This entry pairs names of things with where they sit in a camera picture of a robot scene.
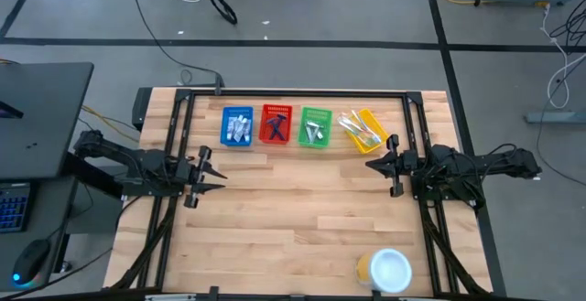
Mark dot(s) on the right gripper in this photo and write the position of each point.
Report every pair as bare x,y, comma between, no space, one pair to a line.
405,164

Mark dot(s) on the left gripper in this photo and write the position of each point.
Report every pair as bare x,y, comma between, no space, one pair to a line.
194,175

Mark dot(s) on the teal toothbrush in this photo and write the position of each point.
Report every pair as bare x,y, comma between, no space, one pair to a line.
361,137

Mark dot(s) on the yellow plastic basket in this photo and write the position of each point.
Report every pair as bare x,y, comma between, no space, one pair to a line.
377,125

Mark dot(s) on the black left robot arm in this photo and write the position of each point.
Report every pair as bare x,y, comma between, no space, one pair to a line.
137,159

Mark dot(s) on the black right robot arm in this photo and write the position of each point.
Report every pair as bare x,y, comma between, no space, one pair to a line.
480,161

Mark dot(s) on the blue plastic basket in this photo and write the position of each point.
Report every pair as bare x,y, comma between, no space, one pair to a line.
235,110

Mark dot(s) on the green plastic basket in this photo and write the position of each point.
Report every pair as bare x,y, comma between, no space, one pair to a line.
316,111

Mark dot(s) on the red plastic basket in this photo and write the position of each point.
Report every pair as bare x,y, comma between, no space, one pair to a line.
274,109

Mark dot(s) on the black side panel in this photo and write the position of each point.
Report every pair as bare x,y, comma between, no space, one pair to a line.
142,108

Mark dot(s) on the jar with white lid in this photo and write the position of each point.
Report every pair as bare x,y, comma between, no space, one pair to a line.
389,271

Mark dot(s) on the grey metal bar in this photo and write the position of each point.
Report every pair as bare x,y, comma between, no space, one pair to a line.
169,297

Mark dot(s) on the dark grey desk surface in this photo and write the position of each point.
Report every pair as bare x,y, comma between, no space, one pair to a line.
46,209

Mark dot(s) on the black raised desk panel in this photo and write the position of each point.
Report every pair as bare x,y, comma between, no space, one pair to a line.
41,122

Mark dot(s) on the black computer mouse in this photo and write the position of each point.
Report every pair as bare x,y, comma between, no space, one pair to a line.
32,260

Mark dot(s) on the backlit black keyboard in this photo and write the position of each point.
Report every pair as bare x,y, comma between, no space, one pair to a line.
14,207

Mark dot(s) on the black metal table frame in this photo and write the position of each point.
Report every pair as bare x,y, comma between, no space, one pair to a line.
297,93

